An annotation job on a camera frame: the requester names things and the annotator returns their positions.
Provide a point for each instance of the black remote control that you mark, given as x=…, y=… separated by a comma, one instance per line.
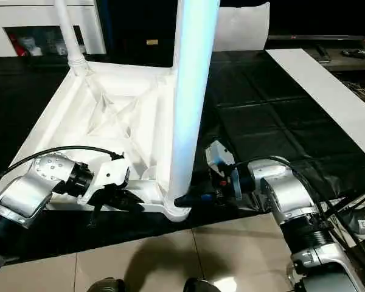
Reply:
x=359, y=53

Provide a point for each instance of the white cabinet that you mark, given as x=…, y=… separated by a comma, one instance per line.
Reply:
x=42, y=27

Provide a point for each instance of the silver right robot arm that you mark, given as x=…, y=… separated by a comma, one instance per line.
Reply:
x=298, y=213

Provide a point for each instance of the white plastic table top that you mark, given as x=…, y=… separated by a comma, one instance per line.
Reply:
x=109, y=115

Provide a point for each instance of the black work mat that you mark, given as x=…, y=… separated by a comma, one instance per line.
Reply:
x=261, y=121

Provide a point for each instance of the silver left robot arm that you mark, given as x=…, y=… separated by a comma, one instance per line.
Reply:
x=36, y=188

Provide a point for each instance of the dark low tv stand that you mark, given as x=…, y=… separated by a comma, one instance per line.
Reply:
x=328, y=52

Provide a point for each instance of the small yellow label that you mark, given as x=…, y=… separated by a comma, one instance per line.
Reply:
x=152, y=42

